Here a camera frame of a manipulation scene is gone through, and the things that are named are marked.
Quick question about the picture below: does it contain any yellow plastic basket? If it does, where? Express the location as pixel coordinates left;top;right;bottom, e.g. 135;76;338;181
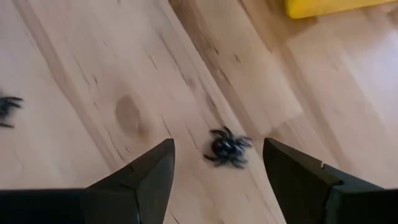
285;0;398;19

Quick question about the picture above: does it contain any black toy spider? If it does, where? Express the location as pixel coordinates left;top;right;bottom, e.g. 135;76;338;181
203;126;253;170
0;95;24;129

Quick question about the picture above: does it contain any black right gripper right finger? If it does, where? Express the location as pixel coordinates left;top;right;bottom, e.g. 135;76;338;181
262;138;386;224

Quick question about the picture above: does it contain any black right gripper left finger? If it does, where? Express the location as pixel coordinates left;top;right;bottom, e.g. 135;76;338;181
83;138;176;224

